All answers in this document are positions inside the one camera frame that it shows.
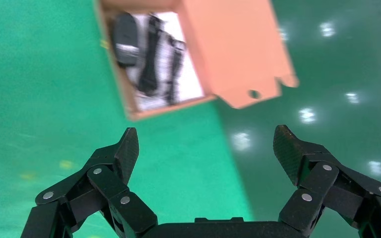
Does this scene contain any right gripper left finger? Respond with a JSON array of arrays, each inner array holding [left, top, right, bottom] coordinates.
[[20, 127, 158, 238]]

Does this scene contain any black data cable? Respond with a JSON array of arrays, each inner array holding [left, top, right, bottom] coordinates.
[[137, 13, 163, 97]]

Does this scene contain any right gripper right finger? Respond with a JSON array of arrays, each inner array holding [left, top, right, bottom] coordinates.
[[272, 124, 381, 238]]

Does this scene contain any green table cloth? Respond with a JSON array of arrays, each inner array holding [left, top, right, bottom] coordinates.
[[0, 0, 254, 238]]

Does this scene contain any open brown cardboard box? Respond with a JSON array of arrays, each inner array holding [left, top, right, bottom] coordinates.
[[93, 0, 300, 121]]

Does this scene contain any black wired computer mouse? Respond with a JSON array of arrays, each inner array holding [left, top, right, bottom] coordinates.
[[112, 12, 187, 107]]

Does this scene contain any white printed instruction sheet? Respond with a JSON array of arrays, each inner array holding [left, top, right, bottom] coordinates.
[[125, 11, 206, 113]]

